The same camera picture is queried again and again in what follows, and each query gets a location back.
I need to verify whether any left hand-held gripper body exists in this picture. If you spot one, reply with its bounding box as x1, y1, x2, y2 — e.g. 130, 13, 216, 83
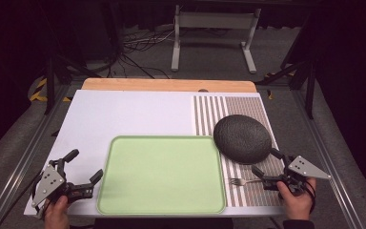
31, 158, 95, 210

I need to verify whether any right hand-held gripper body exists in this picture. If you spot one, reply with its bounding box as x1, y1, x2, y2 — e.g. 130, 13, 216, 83
261, 155, 332, 196

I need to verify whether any silver fork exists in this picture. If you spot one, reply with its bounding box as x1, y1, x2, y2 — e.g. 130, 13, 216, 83
228, 177, 263, 187

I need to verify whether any dark speckled oval plate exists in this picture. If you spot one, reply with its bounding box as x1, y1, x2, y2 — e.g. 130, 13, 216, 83
213, 114, 273, 165

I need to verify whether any person's left hand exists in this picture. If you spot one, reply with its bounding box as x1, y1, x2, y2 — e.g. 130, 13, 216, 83
43, 195, 71, 229

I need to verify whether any person's right hand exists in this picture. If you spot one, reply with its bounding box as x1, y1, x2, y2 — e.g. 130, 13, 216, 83
275, 177, 317, 221

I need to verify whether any light green tray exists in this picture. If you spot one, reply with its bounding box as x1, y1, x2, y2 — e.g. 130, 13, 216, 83
95, 135, 228, 217

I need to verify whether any black tripod stand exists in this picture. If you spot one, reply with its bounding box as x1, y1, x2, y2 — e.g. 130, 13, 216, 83
254, 58, 318, 120
42, 52, 103, 116

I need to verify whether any striped placemat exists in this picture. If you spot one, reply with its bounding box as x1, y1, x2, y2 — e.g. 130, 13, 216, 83
192, 94, 286, 209

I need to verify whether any white metal stand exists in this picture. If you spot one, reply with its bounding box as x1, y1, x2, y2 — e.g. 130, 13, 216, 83
170, 4, 262, 75

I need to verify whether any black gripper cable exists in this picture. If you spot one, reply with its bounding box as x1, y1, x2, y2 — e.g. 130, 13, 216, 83
304, 179, 317, 215

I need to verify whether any bundle of floor cables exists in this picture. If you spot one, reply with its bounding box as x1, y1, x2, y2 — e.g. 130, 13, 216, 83
106, 25, 176, 80

